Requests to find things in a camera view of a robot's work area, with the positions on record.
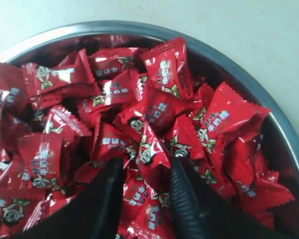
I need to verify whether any pile of red candies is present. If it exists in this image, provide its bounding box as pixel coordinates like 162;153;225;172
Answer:
0;37;294;239

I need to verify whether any metal bowl of red candies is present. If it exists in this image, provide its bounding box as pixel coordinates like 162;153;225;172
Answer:
0;20;299;238

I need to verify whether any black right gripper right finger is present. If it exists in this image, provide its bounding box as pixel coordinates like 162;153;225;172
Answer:
169;157;289;239

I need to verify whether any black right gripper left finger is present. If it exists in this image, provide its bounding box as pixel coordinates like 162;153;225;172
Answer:
14;158;125;239

